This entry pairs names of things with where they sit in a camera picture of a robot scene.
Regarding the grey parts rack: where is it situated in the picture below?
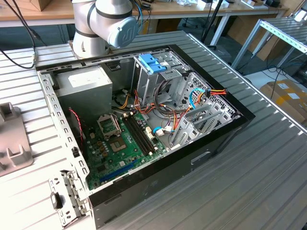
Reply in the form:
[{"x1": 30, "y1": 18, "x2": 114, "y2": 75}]
[{"x1": 0, "y1": 102, "x2": 35, "y2": 177}]

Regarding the metal slot bracket latch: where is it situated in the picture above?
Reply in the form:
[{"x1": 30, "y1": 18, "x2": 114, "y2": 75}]
[{"x1": 47, "y1": 169, "x2": 91, "y2": 228}]

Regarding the blue plastic drive latch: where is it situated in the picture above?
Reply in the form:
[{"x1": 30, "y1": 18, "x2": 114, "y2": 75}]
[{"x1": 138, "y1": 54, "x2": 168, "y2": 75}]

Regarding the metal optical drive cage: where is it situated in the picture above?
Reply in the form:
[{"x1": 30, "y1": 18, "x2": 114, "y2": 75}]
[{"x1": 130, "y1": 50, "x2": 190, "y2": 108}]

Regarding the large brown cardboard sheet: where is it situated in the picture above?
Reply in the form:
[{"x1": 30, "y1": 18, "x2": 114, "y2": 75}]
[{"x1": 226, "y1": 15, "x2": 288, "y2": 62}]

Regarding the metal disk bay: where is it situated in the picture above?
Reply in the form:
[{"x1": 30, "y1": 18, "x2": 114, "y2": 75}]
[{"x1": 167, "y1": 104, "x2": 241, "y2": 152}]

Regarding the metal socket cover frame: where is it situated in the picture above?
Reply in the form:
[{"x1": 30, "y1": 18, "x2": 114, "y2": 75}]
[{"x1": 96, "y1": 114, "x2": 121, "y2": 141}]

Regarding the yellow black wire bundle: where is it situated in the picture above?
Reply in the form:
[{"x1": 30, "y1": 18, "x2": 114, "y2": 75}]
[{"x1": 112, "y1": 90, "x2": 132, "y2": 111}]

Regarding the black open PC case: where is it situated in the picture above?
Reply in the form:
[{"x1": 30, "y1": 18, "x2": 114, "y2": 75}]
[{"x1": 35, "y1": 44, "x2": 256, "y2": 230}]

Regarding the black case fan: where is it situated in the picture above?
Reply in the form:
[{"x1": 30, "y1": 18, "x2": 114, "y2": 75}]
[{"x1": 68, "y1": 109, "x2": 85, "y2": 150}]

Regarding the black RAM slot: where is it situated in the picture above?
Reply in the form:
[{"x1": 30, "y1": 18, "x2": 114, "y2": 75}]
[
  {"x1": 127, "y1": 115, "x2": 151, "y2": 155},
  {"x1": 130, "y1": 114, "x2": 153, "y2": 154},
  {"x1": 132, "y1": 114, "x2": 156, "y2": 154},
  {"x1": 124, "y1": 115, "x2": 148, "y2": 156}
]

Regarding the CPU socket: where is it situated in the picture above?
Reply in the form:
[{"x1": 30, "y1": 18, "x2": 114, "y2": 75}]
[{"x1": 107, "y1": 136, "x2": 127, "y2": 154}]

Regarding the light blue wire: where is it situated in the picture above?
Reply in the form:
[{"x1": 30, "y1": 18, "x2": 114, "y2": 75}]
[
  {"x1": 152, "y1": 126, "x2": 169, "y2": 138},
  {"x1": 188, "y1": 87, "x2": 208, "y2": 110}
]

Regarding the white board connector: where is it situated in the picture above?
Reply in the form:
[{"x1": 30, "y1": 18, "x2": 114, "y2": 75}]
[{"x1": 144, "y1": 126, "x2": 154, "y2": 141}]

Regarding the green motherboard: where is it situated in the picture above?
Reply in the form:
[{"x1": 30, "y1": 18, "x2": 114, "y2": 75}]
[{"x1": 84, "y1": 112, "x2": 169, "y2": 192}]

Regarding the red black twisted fan wire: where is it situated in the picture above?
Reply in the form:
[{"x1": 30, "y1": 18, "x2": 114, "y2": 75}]
[{"x1": 68, "y1": 107, "x2": 85, "y2": 142}]

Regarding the long wooden desk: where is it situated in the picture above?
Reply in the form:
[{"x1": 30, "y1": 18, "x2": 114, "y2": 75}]
[{"x1": 0, "y1": 0, "x2": 290, "y2": 47}]

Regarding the thin metal locking lever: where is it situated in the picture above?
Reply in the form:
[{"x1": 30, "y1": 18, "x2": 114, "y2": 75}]
[{"x1": 114, "y1": 115, "x2": 122, "y2": 136}]

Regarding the brown cardboard box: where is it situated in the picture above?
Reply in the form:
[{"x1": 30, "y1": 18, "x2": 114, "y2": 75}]
[{"x1": 28, "y1": 0, "x2": 52, "y2": 12}]

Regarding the blue expansion slot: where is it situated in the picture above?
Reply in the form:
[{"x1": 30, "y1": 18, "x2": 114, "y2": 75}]
[{"x1": 99, "y1": 159, "x2": 139, "y2": 184}]

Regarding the flat labelled cardboard box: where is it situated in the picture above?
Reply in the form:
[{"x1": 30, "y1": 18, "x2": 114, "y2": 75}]
[{"x1": 260, "y1": 79, "x2": 307, "y2": 124}]

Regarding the grey power supply box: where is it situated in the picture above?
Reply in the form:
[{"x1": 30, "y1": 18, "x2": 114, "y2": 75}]
[{"x1": 55, "y1": 65, "x2": 114, "y2": 125}]

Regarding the red yellow orange power wire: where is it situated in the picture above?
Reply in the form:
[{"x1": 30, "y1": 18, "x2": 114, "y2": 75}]
[{"x1": 195, "y1": 87, "x2": 228, "y2": 106}]

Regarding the coloured wire bundle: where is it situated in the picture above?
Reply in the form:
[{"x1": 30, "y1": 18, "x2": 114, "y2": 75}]
[{"x1": 133, "y1": 80, "x2": 193, "y2": 135}]

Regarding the black cable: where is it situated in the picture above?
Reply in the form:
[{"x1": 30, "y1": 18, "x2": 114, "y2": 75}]
[{"x1": 0, "y1": 0, "x2": 47, "y2": 70}]

